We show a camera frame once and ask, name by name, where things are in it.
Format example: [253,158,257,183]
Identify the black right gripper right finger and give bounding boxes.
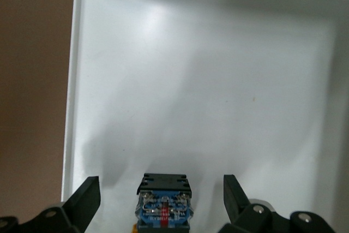
[219,174,336,233]

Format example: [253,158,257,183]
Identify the brown table cover mat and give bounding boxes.
[0,0,76,217]

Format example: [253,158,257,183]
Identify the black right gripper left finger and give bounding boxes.
[0,176,102,233]

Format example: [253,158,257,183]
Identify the green mushroom push button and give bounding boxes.
[134,172,195,233]

